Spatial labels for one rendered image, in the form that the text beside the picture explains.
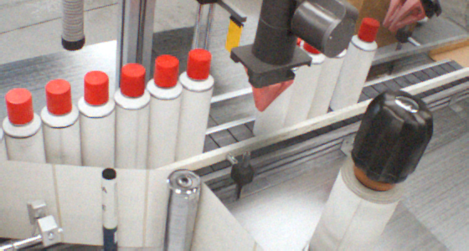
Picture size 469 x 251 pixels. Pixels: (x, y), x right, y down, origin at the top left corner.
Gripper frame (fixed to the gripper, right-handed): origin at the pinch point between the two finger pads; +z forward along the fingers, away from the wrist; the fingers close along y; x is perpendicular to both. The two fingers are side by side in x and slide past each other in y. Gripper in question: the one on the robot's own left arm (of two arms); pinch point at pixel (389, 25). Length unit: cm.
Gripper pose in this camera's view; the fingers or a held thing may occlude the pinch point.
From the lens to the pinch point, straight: 102.0
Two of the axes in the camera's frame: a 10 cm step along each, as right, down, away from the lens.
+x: 5.2, 3.1, 8.0
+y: 5.4, 6.1, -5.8
